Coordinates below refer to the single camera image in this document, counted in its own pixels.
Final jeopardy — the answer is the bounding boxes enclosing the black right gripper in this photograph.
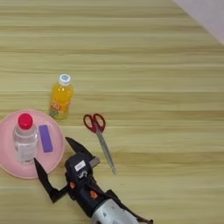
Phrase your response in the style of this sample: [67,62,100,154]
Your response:
[32,136,118,219]

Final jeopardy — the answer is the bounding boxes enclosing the clear water bottle red cap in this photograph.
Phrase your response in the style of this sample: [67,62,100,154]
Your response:
[12,112,39,165]

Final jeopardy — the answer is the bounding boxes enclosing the red-handled scissors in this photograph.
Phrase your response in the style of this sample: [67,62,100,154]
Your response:
[82,112,118,176]

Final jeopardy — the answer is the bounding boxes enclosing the orange juice bottle white cap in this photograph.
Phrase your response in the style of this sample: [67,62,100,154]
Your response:
[48,73,74,121]

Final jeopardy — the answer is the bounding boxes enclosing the purple rectangular block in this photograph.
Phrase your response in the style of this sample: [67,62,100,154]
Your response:
[38,124,54,154]

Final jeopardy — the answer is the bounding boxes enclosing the pink round plate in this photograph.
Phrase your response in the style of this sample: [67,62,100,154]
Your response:
[0,109,66,179]

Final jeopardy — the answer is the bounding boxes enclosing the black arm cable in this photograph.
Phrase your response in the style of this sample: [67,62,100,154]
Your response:
[105,188,155,224]

